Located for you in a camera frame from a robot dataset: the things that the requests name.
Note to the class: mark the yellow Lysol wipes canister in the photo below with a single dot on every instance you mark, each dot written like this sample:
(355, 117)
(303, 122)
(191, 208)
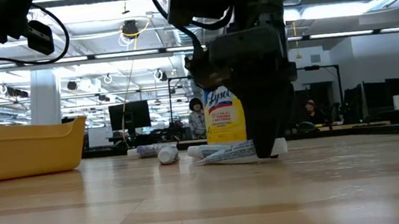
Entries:
(222, 117)

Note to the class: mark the white building column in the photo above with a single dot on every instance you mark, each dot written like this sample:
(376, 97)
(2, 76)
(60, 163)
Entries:
(45, 103)

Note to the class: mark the black metal stand frame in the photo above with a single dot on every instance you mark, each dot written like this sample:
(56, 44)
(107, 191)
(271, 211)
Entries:
(315, 67)

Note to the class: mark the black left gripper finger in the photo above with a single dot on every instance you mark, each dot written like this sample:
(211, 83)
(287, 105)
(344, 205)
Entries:
(2, 32)
(10, 9)

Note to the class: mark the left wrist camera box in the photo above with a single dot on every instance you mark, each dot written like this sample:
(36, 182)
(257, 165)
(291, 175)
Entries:
(40, 37)

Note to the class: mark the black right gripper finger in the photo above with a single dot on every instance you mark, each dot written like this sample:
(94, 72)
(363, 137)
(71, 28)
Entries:
(285, 98)
(262, 120)

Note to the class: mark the black overhead light bar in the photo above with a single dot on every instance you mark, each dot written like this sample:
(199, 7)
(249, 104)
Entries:
(121, 54)

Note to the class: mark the yellow plastic tray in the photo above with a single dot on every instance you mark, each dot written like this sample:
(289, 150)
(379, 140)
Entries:
(19, 151)

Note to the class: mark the black room partition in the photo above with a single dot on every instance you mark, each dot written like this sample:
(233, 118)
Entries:
(327, 105)

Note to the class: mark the black computer monitor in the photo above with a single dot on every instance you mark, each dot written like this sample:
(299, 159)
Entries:
(130, 116)

